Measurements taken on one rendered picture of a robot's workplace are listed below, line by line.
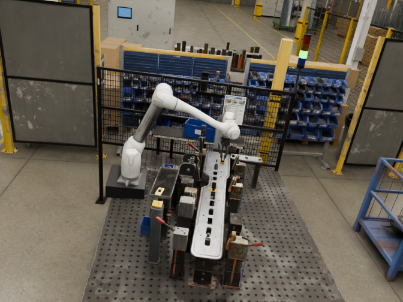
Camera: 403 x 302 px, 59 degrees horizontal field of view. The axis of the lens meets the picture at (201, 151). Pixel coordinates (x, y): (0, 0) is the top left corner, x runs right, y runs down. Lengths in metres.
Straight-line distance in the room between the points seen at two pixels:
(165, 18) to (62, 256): 6.92
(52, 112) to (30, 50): 0.81
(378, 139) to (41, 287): 4.67
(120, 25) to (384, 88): 6.37
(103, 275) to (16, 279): 1.24
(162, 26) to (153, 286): 7.72
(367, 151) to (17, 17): 4.96
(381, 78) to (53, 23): 4.20
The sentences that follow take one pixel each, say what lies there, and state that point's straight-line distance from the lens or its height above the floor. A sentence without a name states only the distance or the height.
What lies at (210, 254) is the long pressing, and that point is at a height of 1.00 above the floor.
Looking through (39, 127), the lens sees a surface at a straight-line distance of 5.19.
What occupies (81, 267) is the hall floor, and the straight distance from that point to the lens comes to 3.47.
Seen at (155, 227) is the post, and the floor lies 0.99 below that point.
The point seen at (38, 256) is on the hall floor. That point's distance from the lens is 3.65.
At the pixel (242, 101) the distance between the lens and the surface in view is 3.43.
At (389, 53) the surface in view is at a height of 1.80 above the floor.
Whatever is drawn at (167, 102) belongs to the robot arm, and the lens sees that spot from 2.73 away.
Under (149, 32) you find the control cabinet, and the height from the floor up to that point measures 1.02.
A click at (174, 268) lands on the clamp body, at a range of 2.32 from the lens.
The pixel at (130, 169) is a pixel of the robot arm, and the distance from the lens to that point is 2.95.
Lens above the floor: 2.43
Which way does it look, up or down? 26 degrees down
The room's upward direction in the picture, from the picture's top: 7 degrees clockwise
